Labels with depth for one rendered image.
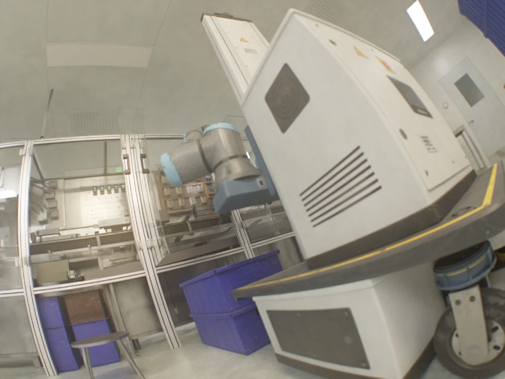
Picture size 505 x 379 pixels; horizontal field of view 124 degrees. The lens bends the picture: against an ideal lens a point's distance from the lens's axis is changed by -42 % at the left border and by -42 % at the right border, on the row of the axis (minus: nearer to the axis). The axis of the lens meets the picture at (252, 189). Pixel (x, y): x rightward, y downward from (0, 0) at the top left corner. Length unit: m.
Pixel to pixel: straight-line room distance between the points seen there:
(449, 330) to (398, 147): 0.32
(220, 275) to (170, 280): 1.06
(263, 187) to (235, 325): 0.62
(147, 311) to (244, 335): 1.10
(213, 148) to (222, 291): 0.61
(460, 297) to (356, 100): 0.36
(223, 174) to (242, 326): 0.67
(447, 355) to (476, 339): 0.08
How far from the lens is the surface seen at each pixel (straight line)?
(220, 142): 0.89
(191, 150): 0.91
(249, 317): 1.12
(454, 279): 0.38
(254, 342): 1.13
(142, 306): 2.03
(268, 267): 1.21
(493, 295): 0.43
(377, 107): 0.41
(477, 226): 0.28
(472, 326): 0.43
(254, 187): 0.81
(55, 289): 1.77
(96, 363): 1.84
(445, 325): 0.46
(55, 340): 1.86
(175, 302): 2.07
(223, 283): 1.07
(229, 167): 0.83
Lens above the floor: 0.37
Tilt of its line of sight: 19 degrees up
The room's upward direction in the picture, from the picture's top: 21 degrees counter-clockwise
